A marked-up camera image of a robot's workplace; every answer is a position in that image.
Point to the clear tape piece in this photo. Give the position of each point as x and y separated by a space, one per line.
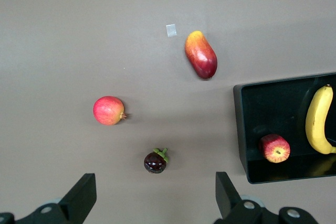
171 30

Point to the black plastic box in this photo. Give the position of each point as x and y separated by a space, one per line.
275 108

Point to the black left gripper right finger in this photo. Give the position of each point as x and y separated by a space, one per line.
228 200

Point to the red yellow mango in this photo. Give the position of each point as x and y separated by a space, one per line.
200 53

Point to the yellow banana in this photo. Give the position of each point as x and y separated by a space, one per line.
316 121

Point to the dark purple mangosteen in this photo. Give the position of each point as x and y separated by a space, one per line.
155 162

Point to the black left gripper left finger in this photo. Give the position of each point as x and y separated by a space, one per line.
78 197

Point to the red apple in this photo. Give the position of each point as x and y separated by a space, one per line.
274 148
107 110

